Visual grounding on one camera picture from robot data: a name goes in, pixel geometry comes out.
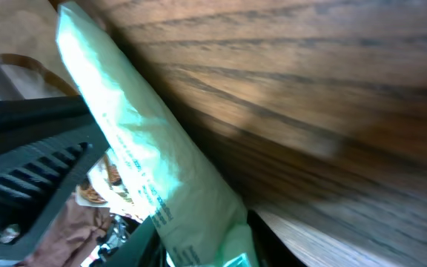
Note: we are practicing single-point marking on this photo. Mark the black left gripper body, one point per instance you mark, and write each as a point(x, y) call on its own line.
point(25, 121)

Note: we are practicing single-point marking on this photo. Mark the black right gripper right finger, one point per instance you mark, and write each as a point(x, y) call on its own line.
point(270, 250)

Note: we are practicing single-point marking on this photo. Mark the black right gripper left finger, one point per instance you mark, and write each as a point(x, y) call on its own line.
point(143, 249)

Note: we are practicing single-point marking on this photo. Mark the teal white pack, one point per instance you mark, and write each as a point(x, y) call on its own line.
point(200, 220)

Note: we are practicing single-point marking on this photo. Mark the brown mushroom packet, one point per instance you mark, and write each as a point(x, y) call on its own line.
point(49, 251)

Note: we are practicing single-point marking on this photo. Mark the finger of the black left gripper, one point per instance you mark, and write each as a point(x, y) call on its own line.
point(36, 181)

